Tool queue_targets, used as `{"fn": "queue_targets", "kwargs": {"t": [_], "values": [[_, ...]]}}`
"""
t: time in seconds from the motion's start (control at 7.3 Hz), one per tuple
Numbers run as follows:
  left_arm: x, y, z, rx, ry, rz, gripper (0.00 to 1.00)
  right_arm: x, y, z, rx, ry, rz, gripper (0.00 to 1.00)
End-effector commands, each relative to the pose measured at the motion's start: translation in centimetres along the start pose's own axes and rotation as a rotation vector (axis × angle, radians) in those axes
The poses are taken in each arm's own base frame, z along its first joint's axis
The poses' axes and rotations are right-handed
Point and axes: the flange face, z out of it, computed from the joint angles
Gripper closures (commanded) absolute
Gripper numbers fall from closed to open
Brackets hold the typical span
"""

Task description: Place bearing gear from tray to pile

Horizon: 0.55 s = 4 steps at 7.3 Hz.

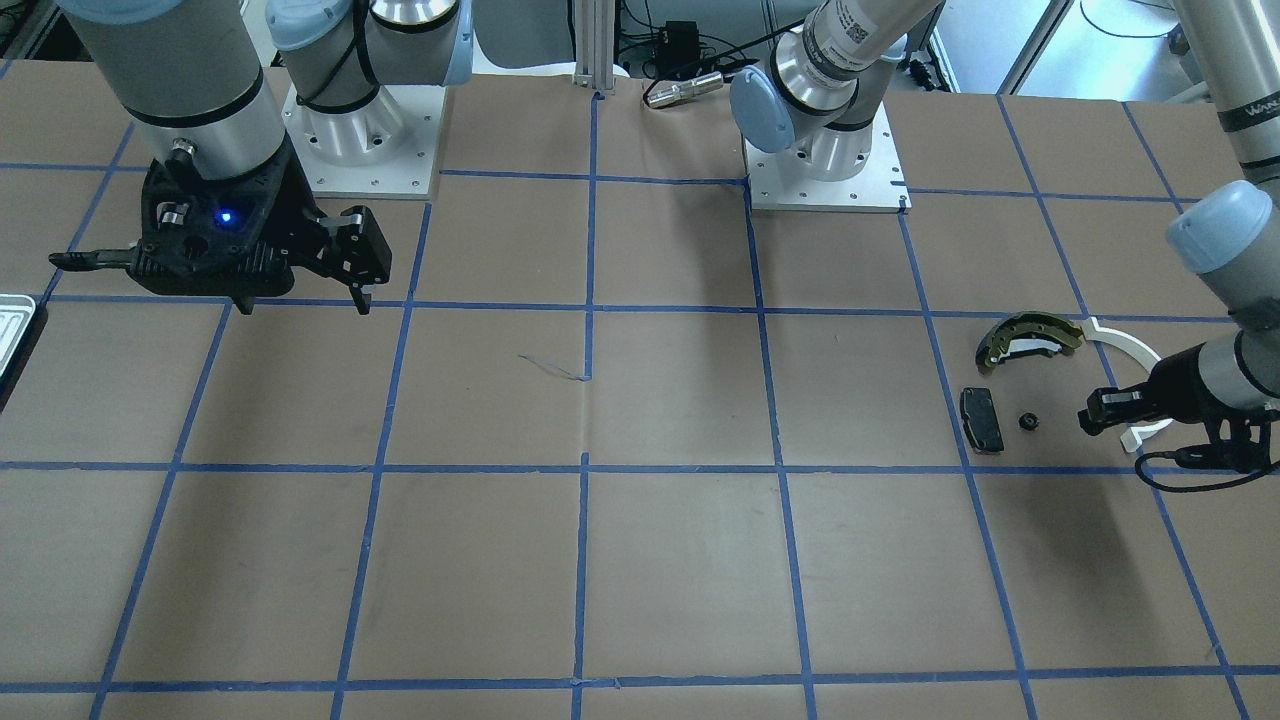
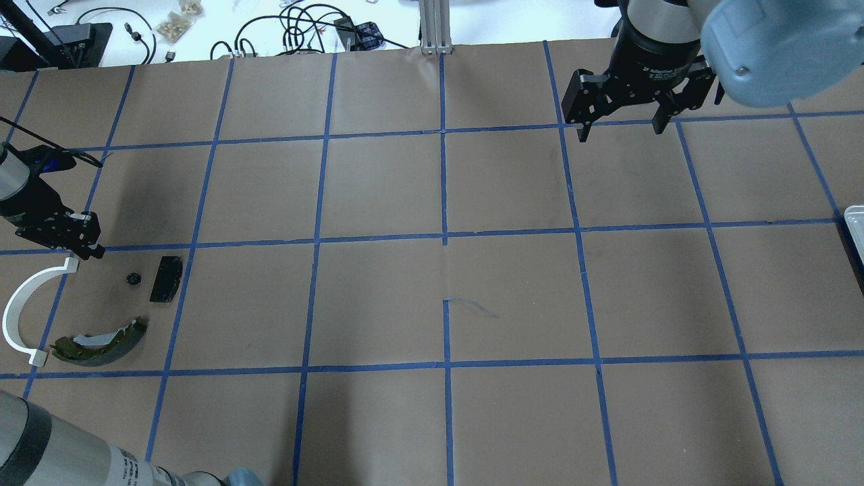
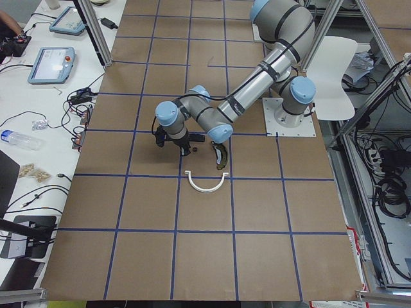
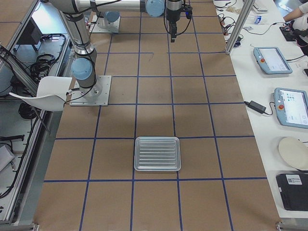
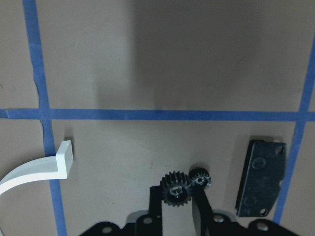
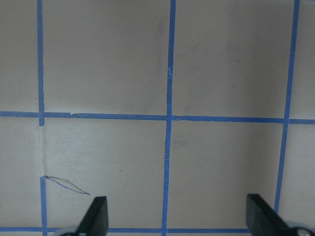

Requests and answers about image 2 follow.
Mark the dark grey brake pad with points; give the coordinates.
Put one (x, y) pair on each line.
(167, 280)

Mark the black stand base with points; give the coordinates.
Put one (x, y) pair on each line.
(86, 43)

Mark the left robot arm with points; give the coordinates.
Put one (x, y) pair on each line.
(15, 171)

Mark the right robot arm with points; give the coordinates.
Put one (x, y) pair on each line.
(759, 53)

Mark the aluminium frame post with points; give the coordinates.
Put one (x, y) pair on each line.
(435, 27)

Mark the olive curved brake shoe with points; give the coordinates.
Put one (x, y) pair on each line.
(100, 350)

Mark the bag of wooden pieces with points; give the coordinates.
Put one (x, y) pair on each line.
(179, 21)

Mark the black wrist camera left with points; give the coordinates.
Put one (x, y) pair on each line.
(45, 160)

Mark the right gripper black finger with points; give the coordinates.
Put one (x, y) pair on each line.
(585, 115)
(668, 107)

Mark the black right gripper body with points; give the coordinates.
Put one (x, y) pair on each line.
(653, 54)

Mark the white curved plastic clamp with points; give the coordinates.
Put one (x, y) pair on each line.
(37, 357)

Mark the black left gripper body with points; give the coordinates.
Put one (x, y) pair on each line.
(28, 200)

